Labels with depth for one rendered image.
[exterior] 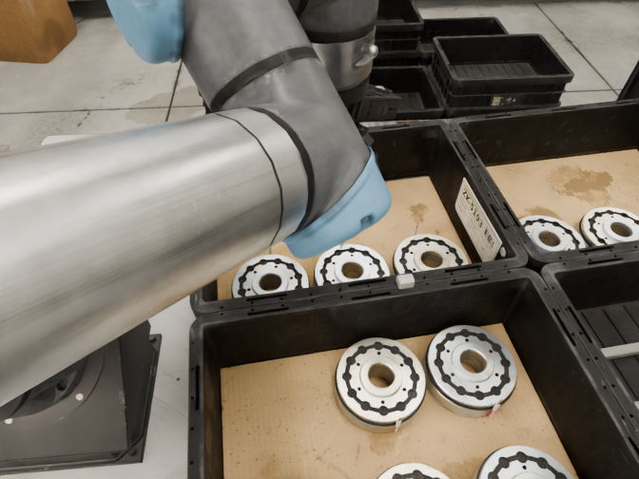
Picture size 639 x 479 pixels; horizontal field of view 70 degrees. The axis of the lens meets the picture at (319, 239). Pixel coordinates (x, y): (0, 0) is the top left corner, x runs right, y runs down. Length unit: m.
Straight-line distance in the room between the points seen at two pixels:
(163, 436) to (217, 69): 0.55
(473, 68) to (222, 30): 1.65
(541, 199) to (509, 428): 0.40
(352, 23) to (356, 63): 0.03
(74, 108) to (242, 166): 2.60
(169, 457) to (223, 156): 0.56
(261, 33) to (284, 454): 0.42
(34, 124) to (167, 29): 2.49
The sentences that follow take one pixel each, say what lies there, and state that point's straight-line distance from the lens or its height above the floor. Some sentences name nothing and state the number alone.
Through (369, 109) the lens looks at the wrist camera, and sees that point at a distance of 0.46.
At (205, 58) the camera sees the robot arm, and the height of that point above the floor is 1.23.
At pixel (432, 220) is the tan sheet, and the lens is 0.74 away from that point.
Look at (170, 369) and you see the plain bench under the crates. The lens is 0.76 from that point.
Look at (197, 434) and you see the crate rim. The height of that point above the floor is 0.93.
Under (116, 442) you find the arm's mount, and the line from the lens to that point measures 0.66.
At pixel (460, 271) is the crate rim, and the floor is 0.93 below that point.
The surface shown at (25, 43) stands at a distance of 3.28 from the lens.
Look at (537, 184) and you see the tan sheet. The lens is 0.86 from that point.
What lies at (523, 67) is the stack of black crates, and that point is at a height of 0.49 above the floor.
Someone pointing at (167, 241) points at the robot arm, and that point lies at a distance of 0.17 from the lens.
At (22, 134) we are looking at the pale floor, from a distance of 2.71.
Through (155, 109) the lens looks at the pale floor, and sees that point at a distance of 2.61.
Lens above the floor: 1.36
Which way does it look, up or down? 49 degrees down
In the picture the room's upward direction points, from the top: straight up
